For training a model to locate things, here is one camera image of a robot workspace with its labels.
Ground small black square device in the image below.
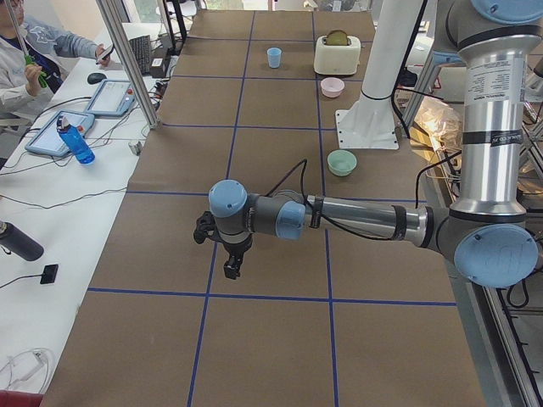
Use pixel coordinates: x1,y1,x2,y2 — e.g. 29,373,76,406
40,264,59,285

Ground aluminium frame post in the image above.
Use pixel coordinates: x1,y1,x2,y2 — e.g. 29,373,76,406
96,0,159,130

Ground blue cup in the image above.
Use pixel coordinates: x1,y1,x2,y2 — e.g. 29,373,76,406
266,47,283,69

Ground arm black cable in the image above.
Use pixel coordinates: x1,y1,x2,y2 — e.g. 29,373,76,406
266,159,463,243

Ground blue water bottle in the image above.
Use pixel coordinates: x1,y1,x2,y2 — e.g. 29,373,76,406
56,114,95,164

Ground green bowl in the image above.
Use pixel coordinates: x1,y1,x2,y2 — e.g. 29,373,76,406
327,149,357,177

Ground seated person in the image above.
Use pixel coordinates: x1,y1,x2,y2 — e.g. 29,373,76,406
1,1,110,125

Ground small metal cylinder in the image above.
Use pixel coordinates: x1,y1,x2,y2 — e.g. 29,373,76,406
128,140,142,156

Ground bread slice in toaster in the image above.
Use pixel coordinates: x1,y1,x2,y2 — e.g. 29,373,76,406
324,30,350,47

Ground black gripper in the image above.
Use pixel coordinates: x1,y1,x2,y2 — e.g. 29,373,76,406
220,234,253,279

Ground crumpled plastic bag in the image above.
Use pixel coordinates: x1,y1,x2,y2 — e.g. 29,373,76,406
414,97,463,153

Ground teach pendant tablet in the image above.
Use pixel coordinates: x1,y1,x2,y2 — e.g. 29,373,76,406
25,110,95,158
85,80,135,117

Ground black thermos bottle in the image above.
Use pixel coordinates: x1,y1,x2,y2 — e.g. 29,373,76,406
1,221,44,261

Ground cream toaster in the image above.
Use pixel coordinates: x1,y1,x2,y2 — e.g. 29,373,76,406
313,36,361,75

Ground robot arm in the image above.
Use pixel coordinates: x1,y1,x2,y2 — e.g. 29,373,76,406
193,1,542,287

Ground white central post base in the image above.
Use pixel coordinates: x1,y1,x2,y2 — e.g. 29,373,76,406
335,0,426,150

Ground far teach pendant tablet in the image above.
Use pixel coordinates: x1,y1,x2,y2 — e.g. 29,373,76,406
85,80,135,117

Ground near teach pendant tablet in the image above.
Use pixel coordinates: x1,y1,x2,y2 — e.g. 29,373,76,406
25,110,95,158

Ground black computer mouse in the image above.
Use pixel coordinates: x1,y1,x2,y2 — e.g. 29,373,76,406
87,72,107,85

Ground pink bowl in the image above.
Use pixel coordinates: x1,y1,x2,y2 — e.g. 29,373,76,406
320,77,344,98

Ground black keyboard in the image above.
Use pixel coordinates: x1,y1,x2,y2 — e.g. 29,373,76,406
129,35,152,75

